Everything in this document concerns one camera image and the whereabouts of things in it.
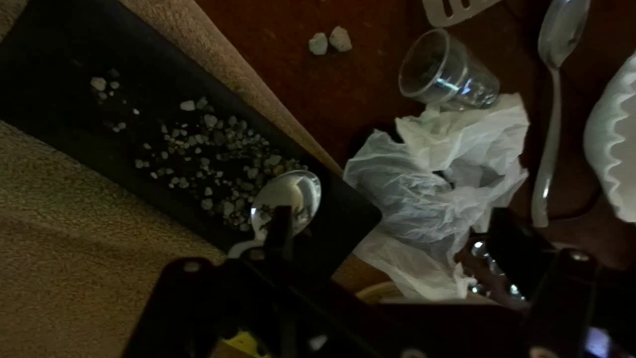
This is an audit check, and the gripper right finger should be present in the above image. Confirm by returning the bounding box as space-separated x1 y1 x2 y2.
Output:
489 208 604 358

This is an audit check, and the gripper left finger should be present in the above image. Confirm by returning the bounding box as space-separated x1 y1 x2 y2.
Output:
122 205 398 358

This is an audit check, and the small silver spoon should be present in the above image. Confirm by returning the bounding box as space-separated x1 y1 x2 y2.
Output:
228 170 322 259

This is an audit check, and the large silver spoon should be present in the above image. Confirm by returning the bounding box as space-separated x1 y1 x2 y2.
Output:
530 0 592 229

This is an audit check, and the black tray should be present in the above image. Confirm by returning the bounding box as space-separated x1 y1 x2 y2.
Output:
0 0 382 284

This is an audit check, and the beige cloth mat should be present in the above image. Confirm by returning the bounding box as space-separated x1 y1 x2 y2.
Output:
0 0 344 358

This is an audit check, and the heap of white pebbles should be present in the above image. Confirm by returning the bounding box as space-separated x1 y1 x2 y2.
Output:
89 69 310 232

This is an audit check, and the white ruffled paper plate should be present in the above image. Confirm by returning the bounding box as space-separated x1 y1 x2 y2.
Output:
583 50 636 224

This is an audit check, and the white plastic bag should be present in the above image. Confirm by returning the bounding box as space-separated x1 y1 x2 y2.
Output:
342 92 530 302

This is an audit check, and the clear drinking glass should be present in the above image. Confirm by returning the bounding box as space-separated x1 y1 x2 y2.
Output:
397 28 500 111

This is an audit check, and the white stone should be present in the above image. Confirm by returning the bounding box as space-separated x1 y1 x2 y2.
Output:
328 26 353 53
308 32 329 56

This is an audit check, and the white slotted spatula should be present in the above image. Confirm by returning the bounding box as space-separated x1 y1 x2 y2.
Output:
421 0 503 28

